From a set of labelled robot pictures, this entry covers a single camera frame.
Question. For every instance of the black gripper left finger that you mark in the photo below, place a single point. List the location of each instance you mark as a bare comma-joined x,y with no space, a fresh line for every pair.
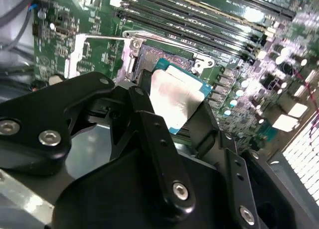
37,114

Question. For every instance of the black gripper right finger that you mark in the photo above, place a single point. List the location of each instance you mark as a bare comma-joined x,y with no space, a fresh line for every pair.
243,194

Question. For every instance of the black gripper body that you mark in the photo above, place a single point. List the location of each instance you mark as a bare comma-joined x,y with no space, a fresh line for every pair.
112,201

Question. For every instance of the silver CPU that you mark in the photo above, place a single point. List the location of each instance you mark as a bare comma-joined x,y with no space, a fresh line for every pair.
174,99

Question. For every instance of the metal socket cover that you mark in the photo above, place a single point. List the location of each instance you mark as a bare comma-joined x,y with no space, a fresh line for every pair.
74,52

